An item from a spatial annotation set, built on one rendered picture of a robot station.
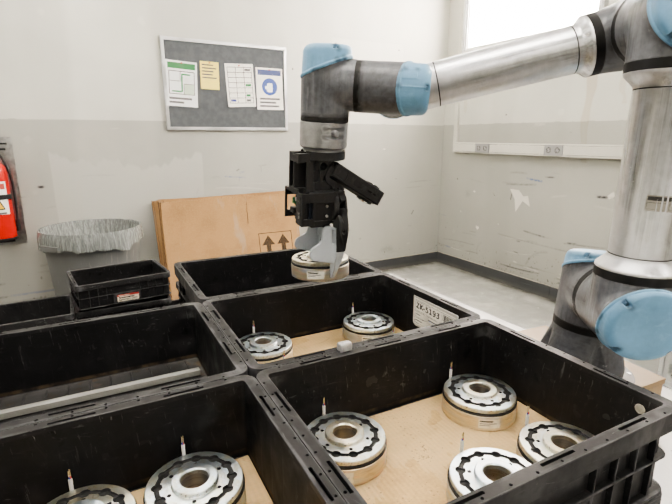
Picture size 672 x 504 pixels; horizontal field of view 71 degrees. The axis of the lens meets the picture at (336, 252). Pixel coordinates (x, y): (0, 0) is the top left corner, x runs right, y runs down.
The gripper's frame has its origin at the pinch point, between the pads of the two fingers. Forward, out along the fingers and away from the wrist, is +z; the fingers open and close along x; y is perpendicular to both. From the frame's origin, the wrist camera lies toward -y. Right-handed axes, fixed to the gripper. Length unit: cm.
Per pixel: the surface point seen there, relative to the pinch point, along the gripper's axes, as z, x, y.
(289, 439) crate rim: 3.3, 33.4, 21.2
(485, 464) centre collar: 9.0, 40.0, 0.5
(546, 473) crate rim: 1.7, 48.3, 2.9
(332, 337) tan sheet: 17.6, -4.6, -3.8
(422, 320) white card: 12.0, 5.0, -18.0
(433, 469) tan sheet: 13.2, 34.8, 3.0
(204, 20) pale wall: -67, -290, -48
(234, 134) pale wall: 8, -282, -65
